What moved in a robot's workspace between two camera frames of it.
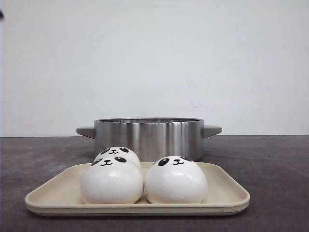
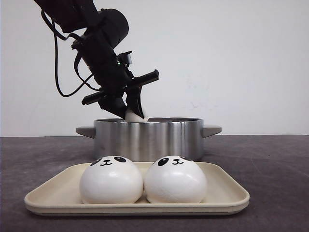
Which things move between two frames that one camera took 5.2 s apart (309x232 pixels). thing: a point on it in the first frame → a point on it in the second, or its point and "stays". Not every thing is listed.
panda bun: x=118 y=151 → x=131 y=117
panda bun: x=175 y=179 stays
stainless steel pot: x=151 y=137 stays
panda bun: x=112 y=180 stays
